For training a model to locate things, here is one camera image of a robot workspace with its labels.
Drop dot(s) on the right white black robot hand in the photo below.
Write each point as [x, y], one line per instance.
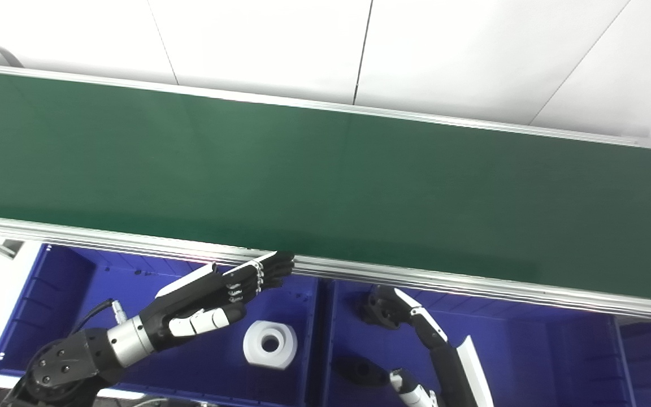
[452, 379]

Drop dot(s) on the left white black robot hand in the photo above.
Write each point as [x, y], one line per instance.
[190, 305]

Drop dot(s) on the black flange part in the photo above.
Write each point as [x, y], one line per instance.
[348, 374]
[373, 314]

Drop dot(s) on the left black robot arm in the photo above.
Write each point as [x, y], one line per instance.
[65, 362]

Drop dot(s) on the blue plastic bin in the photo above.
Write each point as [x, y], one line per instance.
[207, 367]
[540, 362]

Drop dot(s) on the green conveyor belt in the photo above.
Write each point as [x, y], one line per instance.
[303, 181]

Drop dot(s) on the wide aluminium conveyor side rail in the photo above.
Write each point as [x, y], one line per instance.
[472, 285]

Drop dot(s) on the thin aluminium conveyor side rail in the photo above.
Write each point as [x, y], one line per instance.
[246, 98]

